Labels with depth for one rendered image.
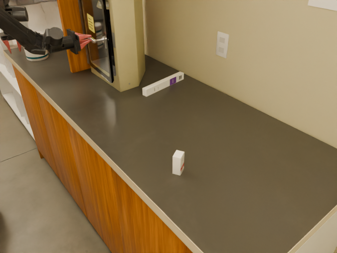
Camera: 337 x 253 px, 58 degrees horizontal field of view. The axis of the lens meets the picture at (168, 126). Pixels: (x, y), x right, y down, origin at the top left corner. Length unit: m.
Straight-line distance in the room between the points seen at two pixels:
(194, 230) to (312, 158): 0.54
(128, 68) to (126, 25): 0.20
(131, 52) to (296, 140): 0.84
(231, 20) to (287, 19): 0.28
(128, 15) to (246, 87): 0.63
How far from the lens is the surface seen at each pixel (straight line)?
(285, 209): 1.00
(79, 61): 1.82
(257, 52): 1.41
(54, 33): 1.38
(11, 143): 3.07
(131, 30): 1.48
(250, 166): 1.10
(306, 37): 1.27
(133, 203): 1.19
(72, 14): 1.75
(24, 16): 1.70
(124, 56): 1.50
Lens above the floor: 1.65
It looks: 34 degrees down
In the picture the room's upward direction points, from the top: straight up
